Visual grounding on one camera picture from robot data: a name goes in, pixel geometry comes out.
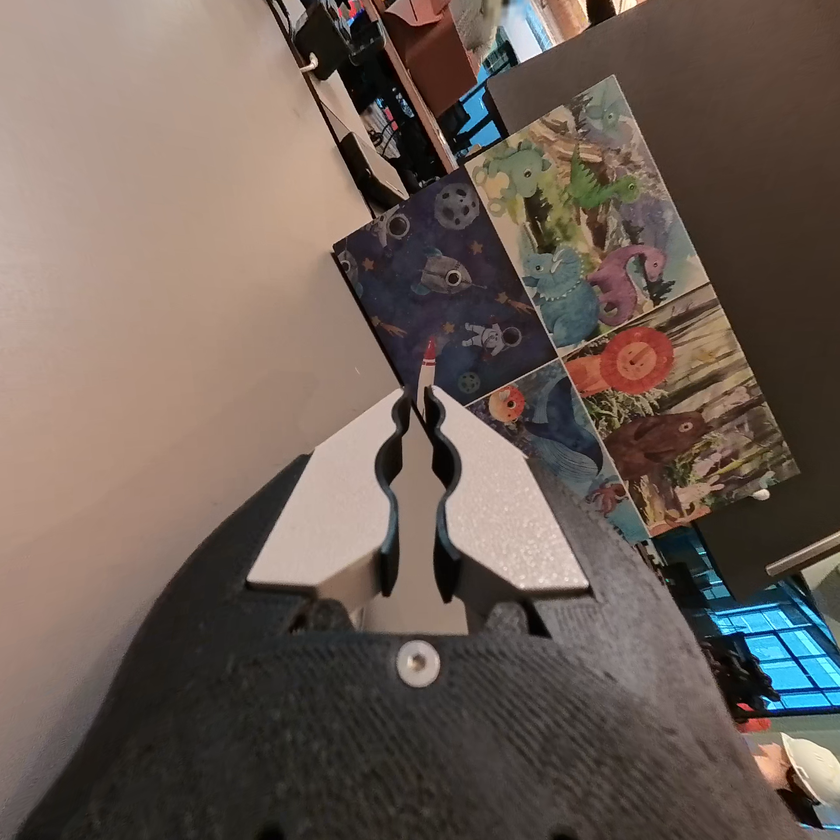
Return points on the white hard hat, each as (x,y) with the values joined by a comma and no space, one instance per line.
(814,764)

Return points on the black partition panel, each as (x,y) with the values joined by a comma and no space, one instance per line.
(754,197)

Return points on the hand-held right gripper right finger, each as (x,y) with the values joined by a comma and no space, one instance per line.
(512,525)

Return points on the brown cardboard box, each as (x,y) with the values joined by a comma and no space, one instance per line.
(426,52)

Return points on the grey metal tube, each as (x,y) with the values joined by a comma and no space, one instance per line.
(804,558)

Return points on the small black charging box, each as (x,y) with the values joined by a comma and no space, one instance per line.
(321,39)

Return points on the dark flat device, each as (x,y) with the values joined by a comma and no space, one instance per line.
(371,174)

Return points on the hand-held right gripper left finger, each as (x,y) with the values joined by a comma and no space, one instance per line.
(321,525)

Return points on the illustrated puzzle box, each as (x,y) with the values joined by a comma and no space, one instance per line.
(590,262)

